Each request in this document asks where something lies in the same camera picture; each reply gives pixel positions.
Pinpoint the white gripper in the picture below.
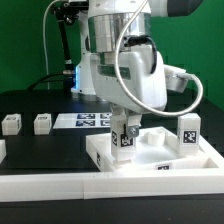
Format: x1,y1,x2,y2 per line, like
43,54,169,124
90,45,167,137

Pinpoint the white U-shaped obstacle fence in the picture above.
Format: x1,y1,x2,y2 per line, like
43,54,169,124
0,133,224,203

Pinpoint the white square tabletop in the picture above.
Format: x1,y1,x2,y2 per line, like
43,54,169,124
86,127,224,173

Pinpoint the white cable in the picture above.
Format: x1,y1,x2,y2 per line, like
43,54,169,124
42,0,63,90

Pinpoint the white marker sheet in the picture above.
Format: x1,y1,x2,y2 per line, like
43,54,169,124
53,112,111,129

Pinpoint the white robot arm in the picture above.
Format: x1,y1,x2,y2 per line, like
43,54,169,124
85,0,203,137

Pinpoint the black cable bundle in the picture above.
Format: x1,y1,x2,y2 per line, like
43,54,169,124
27,72,75,92

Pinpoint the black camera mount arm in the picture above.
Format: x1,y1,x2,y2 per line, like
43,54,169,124
50,3,79,74

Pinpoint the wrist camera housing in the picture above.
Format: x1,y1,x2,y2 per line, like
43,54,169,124
164,65,188,93

